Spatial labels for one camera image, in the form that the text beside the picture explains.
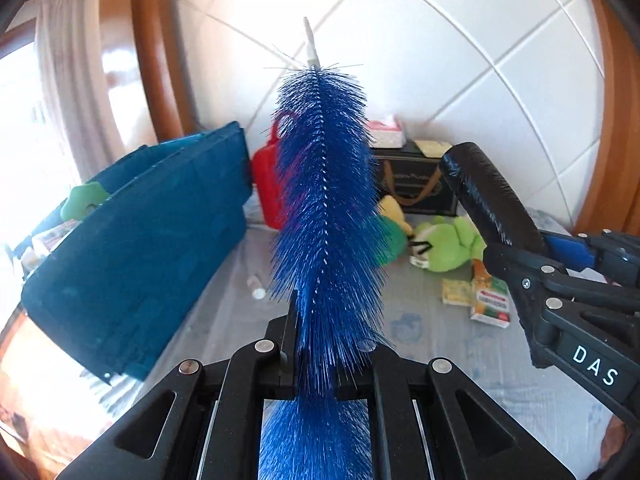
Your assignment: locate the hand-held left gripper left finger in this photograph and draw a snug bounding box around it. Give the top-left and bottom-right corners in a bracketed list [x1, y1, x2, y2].
[55, 300, 301, 480]

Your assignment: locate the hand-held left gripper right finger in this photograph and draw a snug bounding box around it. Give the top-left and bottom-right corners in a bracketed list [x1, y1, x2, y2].
[337, 340, 576, 480]

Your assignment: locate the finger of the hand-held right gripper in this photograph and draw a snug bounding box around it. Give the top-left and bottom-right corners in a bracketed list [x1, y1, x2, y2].
[482, 242, 640, 347]
[542, 230, 640, 286]

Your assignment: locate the black cylindrical handle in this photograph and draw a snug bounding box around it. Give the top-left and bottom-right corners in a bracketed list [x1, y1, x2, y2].
[439, 142, 548, 263]

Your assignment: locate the blue bristle brush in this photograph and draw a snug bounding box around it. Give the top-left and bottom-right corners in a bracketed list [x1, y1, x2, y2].
[257, 17, 396, 480]

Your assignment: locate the blue folding storage container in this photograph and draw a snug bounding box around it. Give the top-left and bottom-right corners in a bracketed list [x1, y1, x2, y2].
[20, 121, 251, 386]

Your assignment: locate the orange and green box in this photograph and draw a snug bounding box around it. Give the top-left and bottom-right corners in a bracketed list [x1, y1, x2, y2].
[469, 260, 512, 330]

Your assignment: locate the small yellow packet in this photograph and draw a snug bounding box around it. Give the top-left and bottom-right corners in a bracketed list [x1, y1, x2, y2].
[441, 279, 475, 306]

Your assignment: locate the green frog plush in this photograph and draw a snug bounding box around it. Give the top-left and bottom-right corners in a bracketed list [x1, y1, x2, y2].
[410, 215, 488, 275]

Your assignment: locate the yellow and green duck plush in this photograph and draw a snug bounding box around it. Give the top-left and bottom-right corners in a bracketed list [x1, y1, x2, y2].
[372, 195, 416, 268]

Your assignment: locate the dark gift bag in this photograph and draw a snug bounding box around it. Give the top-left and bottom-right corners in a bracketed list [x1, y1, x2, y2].
[372, 140, 461, 218]

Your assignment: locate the pale yellow flat packet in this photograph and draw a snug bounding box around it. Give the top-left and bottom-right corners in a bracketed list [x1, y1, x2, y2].
[412, 140, 453, 158]

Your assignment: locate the red toy suitcase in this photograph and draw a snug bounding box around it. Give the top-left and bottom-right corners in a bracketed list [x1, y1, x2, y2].
[250, 110, 296, 231]

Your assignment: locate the pink tissue pack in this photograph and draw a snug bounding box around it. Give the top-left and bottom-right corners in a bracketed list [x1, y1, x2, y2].
[367, 115, 406, 150]

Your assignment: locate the green plush toy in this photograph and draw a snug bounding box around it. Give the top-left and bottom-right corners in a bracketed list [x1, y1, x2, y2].
[60, 182, 111, 223]

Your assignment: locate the beige curtain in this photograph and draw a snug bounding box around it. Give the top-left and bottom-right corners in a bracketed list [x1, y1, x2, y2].
[35, 0, 126, 196]

